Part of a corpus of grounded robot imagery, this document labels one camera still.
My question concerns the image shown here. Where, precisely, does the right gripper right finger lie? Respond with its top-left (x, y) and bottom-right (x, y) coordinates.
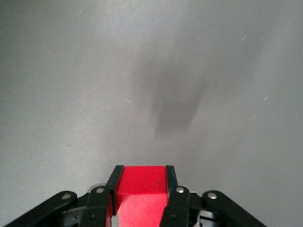
top-left (160, 165), bottom-right (267, 227)

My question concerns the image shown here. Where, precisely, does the dark grey table mat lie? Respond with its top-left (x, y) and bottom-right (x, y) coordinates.
top-left (0, 0), bottom-right (303, 227)

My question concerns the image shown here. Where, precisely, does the small red cube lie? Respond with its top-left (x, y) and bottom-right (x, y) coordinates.
top-left (107, 166), bottom-right (170, 227)

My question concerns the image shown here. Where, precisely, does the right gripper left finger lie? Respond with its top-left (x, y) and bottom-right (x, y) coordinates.
top-left (0, 165), bottom-right (125, 227)

